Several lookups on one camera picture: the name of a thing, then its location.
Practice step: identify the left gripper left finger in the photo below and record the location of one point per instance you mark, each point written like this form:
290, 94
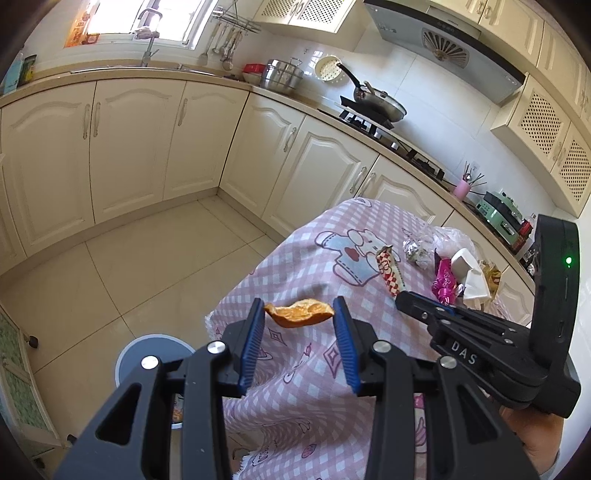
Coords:
129, 436

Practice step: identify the magenta snack wrapper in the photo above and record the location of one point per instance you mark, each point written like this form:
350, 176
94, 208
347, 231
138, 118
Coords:
445, 287

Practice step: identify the white paper tissue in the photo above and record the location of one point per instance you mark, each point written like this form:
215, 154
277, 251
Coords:
468, 272

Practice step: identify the orange peel slice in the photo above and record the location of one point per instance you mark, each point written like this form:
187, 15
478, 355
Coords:
302, 313

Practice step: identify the gold snack bag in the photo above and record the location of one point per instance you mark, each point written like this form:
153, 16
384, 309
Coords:
492, 275

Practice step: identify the blue trash bin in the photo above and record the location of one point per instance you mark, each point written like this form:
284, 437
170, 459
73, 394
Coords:
164, 347

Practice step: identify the kitchen faucet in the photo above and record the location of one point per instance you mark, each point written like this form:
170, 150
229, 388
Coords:
145, 32

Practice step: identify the person right hand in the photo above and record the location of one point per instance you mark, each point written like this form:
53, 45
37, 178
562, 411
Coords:
540, 434

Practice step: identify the red soda bottle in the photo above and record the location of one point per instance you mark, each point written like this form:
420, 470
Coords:
525, 231

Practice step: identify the clear plastic bag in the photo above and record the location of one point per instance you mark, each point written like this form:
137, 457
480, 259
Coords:
447, 241

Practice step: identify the green electric cooker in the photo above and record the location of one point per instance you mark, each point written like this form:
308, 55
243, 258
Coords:
501, 213

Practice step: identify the pink checkered tablecloth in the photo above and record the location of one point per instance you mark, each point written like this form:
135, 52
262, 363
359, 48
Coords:
300, 420

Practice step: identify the crumpled silver foil wrapper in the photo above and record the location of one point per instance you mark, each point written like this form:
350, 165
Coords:
419, 250

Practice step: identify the red white snack wrapper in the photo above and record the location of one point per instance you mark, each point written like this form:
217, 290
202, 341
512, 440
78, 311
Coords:
390, 271

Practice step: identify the pink utensil holder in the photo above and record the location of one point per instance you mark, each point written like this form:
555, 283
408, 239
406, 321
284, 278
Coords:
471, 178

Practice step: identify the cream upper cabinets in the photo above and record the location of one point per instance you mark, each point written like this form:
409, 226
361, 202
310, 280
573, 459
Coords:
545, 123

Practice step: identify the gas stove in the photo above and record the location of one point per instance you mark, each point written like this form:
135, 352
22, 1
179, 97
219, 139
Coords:
378, 127

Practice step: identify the cream base cabinets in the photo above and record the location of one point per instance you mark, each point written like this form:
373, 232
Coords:
80, 150

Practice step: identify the frying pan with lid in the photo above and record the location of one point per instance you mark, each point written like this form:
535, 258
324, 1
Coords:
378, 100

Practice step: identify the range hood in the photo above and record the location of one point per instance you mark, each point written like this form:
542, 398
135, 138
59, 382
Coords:
446, 45

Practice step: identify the cream colander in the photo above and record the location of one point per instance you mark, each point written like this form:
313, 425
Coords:
327, 69

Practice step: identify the stainless steel pot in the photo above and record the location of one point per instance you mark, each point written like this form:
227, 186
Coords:
281, 77

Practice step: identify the hanging utensil rack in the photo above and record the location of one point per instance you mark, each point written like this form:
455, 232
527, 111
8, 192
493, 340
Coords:
229, 29

